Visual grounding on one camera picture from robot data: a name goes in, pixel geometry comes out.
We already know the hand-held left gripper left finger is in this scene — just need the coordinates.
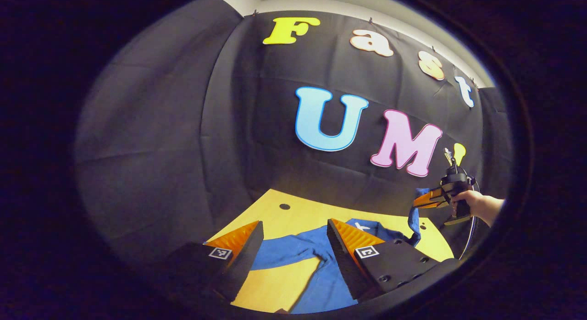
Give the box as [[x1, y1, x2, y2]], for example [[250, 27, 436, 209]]
[[158, 221, 265, 303]]

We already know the blue button shirt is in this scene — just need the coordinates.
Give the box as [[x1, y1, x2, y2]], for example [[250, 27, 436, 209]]
[[251, 188, 432, 314]]

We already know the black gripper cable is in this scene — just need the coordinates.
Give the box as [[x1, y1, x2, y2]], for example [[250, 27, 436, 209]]
[[458, 177, 480, 260]]

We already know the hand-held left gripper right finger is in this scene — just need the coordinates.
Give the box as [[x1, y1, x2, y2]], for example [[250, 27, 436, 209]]
[[326, 218, 443, 302]]

